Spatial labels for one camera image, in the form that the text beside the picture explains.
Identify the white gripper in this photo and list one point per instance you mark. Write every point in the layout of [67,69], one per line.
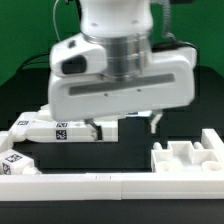
[167,82]

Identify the white chair seat piece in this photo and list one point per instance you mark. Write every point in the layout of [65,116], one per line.
[184,156]

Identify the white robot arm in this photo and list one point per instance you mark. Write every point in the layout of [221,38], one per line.
[111,69]

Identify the white flat back plate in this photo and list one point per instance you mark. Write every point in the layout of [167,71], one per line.
[139,114]

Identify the white right fence rail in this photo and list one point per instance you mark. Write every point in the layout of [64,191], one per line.
[210,139]

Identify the white fence rail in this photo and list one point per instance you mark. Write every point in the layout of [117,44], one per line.
[111,186]
[6,141]
[210,139]

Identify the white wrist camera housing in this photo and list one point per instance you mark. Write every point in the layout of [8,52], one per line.
[76,56]

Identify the white front fence rail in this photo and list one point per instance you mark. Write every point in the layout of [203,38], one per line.
[111,186]

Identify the white left fence rail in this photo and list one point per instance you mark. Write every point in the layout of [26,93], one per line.
[6,141]

